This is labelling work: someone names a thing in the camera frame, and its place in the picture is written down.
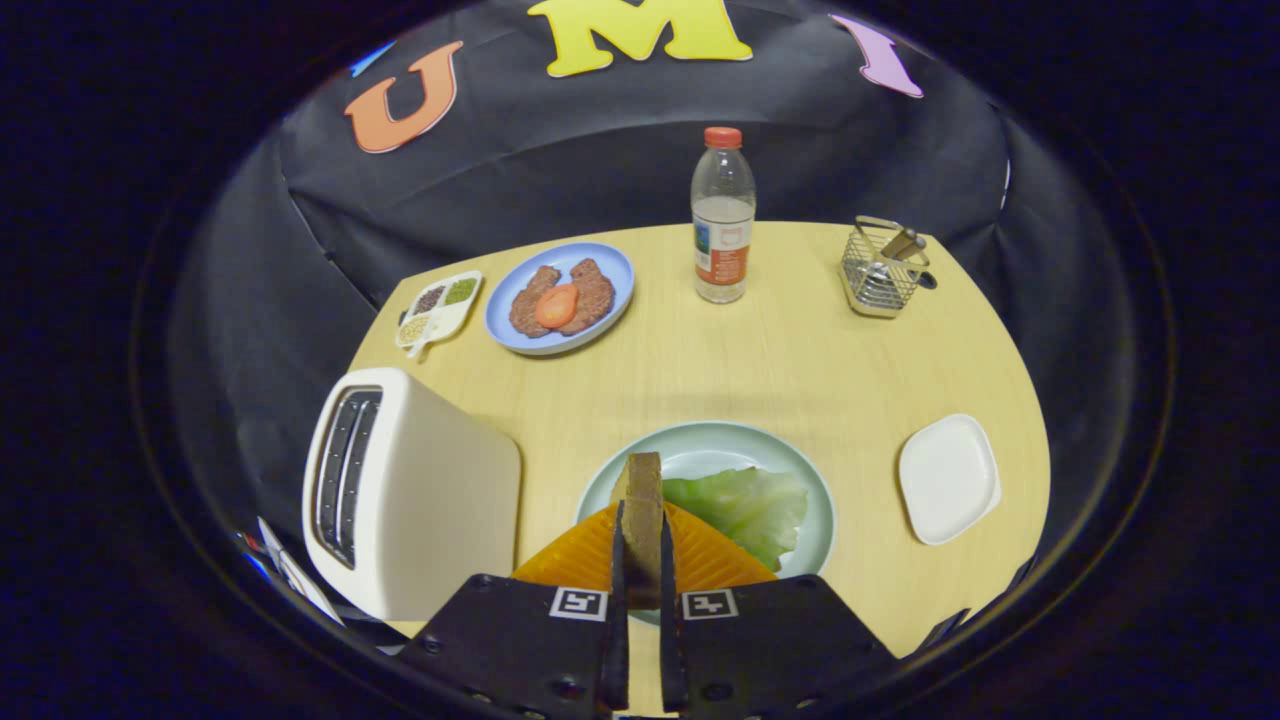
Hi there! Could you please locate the black backdrop cloth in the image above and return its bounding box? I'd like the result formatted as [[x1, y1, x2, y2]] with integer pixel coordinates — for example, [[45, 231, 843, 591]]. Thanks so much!
[[170, 0, 1131, 561]]

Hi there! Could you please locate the clear plastic water bottle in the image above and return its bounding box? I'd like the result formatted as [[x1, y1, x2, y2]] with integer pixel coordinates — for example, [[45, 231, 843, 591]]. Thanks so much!
[[691, 127, 757, 305]]

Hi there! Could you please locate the brown bread slice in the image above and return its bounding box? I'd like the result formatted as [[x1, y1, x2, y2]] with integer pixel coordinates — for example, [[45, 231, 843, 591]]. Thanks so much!
[[611, 452, 667, 610]]

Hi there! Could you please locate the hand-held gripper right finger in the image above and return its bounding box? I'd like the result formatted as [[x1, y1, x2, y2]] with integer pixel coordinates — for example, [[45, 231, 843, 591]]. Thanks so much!
[[659, 502, 897, 718]]

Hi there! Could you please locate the pale green round plate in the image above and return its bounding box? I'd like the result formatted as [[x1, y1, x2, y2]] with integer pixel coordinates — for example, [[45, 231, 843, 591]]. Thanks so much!
[[575, 421, 838, 627]]

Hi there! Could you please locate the white toaster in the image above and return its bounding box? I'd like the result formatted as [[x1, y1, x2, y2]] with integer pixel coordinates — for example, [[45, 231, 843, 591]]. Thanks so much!
[[302, 367, 524, 623]]

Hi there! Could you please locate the red tomato slice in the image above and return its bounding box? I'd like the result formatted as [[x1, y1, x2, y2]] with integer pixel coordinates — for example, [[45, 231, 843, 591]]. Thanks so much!
[[535, 284, 581, 330]]

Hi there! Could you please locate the white square plate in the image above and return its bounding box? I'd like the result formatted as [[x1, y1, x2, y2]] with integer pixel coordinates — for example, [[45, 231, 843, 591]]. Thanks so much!
[[898, 414, 1003, 547]]

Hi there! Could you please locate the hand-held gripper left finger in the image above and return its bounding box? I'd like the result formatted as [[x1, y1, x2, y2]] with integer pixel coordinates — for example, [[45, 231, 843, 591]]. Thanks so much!
[[400, 499, 632, 715]]

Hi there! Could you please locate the blue round plate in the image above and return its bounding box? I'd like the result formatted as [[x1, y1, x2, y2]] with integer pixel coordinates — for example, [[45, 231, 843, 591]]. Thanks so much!
[[484, 242, 637, 357]]

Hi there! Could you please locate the green lettuce leaf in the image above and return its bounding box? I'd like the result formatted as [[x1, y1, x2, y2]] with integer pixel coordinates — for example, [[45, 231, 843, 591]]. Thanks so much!
[[661, 467, 810, 573]]

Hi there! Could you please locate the metal wire cutlery basket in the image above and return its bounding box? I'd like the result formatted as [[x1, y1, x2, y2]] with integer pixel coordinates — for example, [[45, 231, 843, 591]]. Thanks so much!
[[840, 216, 932, 320]]

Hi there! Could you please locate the brown meat patty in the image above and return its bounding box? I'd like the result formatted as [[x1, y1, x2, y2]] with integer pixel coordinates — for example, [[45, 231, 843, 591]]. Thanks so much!
[[565, 258, 617, 337], [509, 265, 563, 339]]

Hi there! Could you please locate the white divided seasoning tray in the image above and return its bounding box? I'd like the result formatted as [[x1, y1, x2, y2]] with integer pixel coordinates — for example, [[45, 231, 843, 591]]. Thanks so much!
[[395, 270, 484, 359]]

